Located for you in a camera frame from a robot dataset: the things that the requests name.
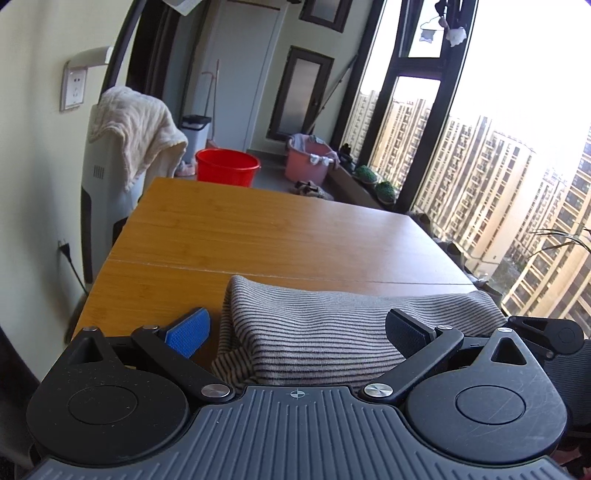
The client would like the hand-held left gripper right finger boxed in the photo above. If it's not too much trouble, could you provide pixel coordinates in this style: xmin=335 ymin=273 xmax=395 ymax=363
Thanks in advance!
xmin=362 ymin=308 xmax=533 ymax=408

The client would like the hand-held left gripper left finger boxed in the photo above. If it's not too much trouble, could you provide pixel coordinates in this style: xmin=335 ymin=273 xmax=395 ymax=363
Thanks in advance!
xmin=69 ymin=307 xmax=235 ymax=404

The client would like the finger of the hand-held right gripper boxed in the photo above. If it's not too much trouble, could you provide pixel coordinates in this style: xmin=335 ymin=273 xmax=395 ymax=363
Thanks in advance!
xmin=507 ymin=315 xmax=586 ymax=361

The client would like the grey striped garment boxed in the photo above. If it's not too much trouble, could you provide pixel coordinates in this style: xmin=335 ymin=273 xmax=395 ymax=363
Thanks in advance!
xmin=210 ymin=275 xmax=509 ymax=389

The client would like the long leaf houseplant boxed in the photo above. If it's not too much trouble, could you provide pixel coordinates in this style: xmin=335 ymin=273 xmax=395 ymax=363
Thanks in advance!
xmin=526 ymin=226 xmax=591 ymax=261

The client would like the white standing appliance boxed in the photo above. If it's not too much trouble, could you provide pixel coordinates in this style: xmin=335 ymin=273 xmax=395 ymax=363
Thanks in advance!
xmin=81 ymin=104 xmax=155 ymax=283

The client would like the red plastic bucket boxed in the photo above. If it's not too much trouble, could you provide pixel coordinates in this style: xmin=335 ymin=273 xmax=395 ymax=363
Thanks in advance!
xmin=195 ymin=148 xmax=261 ymax=188

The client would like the pair of brown slippers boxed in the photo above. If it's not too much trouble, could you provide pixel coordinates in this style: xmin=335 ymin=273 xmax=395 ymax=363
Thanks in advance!
xmin=290 ymin=181 xmax=334 ymax=201

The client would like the grey pedal trash bin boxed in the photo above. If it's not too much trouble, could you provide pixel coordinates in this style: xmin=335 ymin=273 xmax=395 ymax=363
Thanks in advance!
xmin=178 ymin=114 xmax=213 ymax=162

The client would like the pink laundry basket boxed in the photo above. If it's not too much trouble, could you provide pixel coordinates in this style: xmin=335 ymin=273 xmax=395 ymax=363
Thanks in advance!
xmin=284 ymin=134 xmax=341 ymax=183

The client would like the cream towel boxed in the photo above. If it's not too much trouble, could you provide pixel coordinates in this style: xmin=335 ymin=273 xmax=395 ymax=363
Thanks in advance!
xmin=88 ymin=86 xmax=188 ymax=192

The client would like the leaning metal pole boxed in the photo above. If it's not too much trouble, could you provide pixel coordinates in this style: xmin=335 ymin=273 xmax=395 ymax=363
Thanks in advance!
xmin=302 ymin=53 xmax=359 ymax=139

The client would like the dark framed frosted window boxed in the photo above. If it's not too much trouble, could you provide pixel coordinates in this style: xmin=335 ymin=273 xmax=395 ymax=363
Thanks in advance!
xmin=267 ymin=45 xmax=335 ymax=142
xmin=298 ymin=0 xmax=354 ymax=33

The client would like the white door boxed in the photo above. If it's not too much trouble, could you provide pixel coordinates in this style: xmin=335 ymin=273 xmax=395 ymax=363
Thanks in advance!
xmin=198 ymin=0 xmax=283 ymax=153

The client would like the hanging window ornament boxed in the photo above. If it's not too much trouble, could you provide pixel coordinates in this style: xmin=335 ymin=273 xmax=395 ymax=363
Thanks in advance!
xmin=418 ymin=0 xmax=467 ymax=48

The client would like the black plug with cable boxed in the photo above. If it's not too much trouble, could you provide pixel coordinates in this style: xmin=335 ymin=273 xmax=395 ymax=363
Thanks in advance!
xmin=57 ymin=239 xmax=89 ymax=297

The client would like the black window frame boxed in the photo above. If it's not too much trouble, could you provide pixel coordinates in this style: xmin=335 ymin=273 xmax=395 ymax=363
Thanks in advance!
xmin=339 ymin=0 xmax=480 ymax=214

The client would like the mop with long handle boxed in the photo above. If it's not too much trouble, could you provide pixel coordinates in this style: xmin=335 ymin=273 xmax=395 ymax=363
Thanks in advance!
xmin=203 ymin=59 xmax=221 ymax=149

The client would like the white wall socket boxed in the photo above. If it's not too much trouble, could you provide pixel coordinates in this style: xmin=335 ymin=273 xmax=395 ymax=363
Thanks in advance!
xmin=60 ymin=45 xmax=114 ymax=112

